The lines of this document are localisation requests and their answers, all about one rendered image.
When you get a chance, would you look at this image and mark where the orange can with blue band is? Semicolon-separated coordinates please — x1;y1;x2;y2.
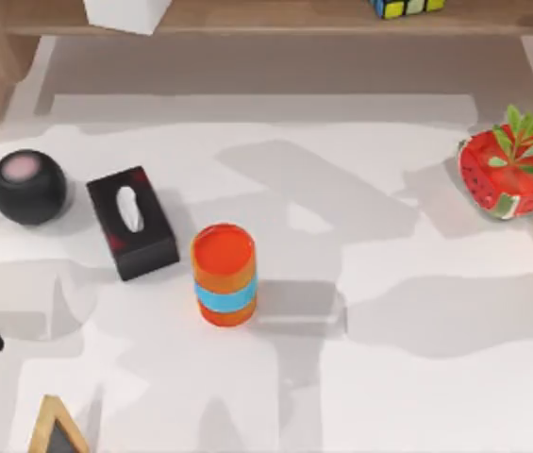
190;223;258;327

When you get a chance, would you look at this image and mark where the black tissue box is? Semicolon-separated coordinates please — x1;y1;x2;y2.
86;165;180;282

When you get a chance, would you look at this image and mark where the wooden shelf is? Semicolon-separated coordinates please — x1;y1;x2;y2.
0;0;533;145

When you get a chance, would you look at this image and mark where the black round speaker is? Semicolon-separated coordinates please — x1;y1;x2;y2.
0;149;69;227

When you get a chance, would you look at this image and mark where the white box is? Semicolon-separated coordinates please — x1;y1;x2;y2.
82;0;173;36

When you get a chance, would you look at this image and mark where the colourful puzzle cube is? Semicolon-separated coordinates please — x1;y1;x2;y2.
368;0;447;21

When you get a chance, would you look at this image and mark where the green plant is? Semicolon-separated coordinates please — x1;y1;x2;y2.
488;97;533;179

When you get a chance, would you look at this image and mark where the framed blackboard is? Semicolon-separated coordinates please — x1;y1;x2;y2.
26;394;92;453

